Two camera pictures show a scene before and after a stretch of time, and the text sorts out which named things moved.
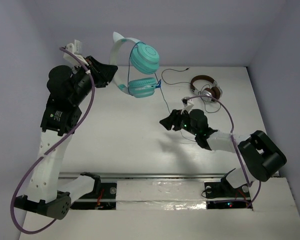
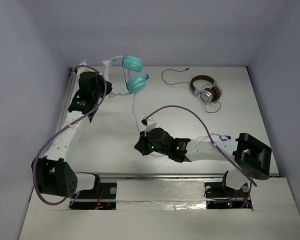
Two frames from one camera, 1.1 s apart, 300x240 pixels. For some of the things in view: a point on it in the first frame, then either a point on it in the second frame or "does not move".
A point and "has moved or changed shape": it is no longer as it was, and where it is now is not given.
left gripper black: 95,72 -> 81,106
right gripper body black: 186,122 -> 148,146
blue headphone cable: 157,78 -> 223,137
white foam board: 168,210 does not move
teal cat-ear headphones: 144,59 has moved or changed shape
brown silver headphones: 215,91 does not move
